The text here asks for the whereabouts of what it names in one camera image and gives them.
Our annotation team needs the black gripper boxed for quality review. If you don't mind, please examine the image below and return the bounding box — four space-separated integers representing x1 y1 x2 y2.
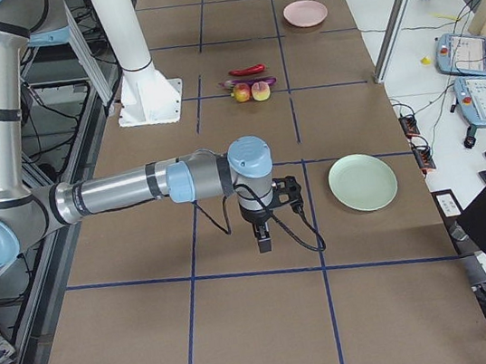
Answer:
240 207 273 254

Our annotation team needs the red yellow apple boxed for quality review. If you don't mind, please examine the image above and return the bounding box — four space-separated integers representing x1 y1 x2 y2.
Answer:
231 83 252 102

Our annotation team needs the pink peach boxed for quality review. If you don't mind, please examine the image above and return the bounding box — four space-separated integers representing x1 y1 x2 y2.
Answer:
250 81 272 101

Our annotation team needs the purple eggplant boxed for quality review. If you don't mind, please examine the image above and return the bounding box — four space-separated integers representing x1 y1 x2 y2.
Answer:
217 76 277 91

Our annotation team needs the red chili pepper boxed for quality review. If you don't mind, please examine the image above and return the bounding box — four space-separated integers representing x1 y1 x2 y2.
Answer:
228 63 266 77

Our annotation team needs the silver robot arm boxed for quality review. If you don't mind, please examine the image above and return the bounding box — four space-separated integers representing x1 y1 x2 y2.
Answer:
0 0 276 268

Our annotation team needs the green plate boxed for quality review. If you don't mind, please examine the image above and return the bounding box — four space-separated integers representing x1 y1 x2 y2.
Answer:
328 154 398 212

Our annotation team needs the orange electronics board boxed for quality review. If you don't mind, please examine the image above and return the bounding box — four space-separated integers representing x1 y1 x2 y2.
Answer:
398 114 436 176

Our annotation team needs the white label card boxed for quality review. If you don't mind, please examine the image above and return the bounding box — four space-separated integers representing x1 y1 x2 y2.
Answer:
434 189 462 218

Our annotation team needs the pink plate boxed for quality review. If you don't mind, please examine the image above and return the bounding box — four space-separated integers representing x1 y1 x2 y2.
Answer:
282 0 329 28

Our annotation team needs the upper blue teach pendant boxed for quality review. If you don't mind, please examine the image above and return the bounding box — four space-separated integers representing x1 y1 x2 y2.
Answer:
435 33 486 77

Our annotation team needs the black camera cable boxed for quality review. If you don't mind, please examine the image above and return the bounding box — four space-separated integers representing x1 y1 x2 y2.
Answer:
190 170 329 270

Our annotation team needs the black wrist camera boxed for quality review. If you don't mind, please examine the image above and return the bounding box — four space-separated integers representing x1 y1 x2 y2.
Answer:
272 175 304 214

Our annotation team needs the white pedestal column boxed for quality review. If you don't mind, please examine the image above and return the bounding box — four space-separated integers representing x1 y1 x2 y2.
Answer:
91 0 183 127

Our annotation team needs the aluminium frame post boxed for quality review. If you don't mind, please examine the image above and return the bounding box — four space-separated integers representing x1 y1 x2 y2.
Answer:
373 0 410 84

